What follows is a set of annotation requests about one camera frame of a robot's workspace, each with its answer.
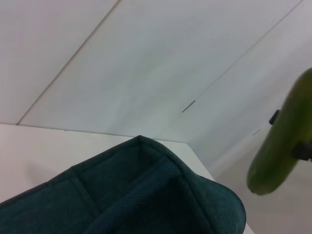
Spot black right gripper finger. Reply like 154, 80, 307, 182
292, 142, 312, 162
268, 109, 281, 125

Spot green cucumber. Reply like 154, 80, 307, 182
246, 67, 312, 196

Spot dark teal insulated lunch bag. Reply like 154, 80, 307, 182
0, 135, 247, 234

